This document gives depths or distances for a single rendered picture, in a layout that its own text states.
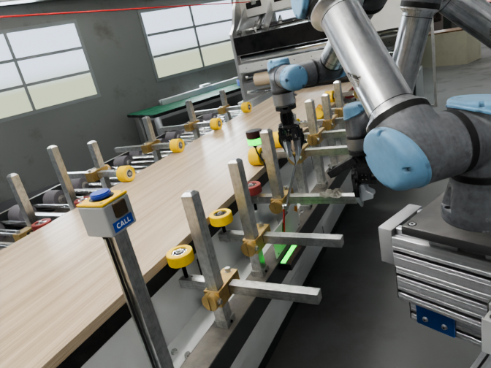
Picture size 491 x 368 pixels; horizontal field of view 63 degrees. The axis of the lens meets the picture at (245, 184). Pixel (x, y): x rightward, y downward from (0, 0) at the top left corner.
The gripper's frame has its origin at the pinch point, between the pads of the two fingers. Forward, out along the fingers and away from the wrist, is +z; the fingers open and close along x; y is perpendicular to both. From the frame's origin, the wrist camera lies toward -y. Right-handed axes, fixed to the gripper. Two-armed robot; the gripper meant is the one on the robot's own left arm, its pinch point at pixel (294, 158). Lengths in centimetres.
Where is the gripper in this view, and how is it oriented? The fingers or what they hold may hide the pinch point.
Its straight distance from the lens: 146.3
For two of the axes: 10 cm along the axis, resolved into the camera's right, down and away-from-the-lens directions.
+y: -1.1, 3.6, -9.3
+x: 9.7, -1.5, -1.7
